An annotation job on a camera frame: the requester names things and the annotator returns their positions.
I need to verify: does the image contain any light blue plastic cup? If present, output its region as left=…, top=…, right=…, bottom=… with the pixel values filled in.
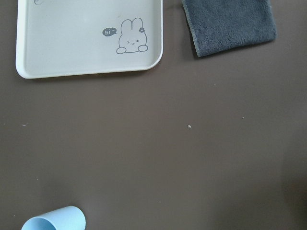
left=22, top=206, right=86, bottom=230

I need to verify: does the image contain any grey folded cloth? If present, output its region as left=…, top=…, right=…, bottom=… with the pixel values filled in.
left=182, top=0, right=277, bottom=58

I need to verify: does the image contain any cream rabbit tray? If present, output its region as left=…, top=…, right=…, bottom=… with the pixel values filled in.
left=15, top=0, right=163, bottom=79

